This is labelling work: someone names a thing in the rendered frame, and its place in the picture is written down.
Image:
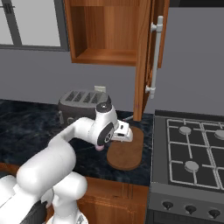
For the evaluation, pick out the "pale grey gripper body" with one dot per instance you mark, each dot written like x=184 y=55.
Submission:
x=124 y=139

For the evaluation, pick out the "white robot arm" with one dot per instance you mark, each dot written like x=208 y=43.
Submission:
x=58 y=157

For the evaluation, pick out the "brown oval cutting board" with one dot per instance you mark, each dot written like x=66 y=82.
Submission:
x=126 y=154

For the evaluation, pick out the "wooden base cabinet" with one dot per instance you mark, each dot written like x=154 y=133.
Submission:
x=116 y=201

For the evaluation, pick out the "wooden cabinet door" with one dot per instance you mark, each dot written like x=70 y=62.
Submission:
x=143 y=58

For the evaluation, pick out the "small pink object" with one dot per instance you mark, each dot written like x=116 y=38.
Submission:
x=99 y=148

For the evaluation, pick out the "dark grey toaster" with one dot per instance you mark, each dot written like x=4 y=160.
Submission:
x=78 y=102

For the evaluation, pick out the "dark grey gas stove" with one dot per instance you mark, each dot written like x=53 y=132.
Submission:
x=189 y=163

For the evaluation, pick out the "black stove knob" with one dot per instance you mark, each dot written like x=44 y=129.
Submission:
x=190 y=209
x=214 y=213
x=167 y=205

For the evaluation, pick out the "grey framed window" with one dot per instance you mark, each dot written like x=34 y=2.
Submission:
x=35 y=23

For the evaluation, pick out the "dark range hood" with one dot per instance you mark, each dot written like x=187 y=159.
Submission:
x=198 y=3

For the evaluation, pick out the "white wall outlet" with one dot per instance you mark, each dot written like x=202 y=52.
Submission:
x=100 y=88

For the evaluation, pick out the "open wooden wall cabinet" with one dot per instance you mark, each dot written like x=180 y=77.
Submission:
x=116 y=32

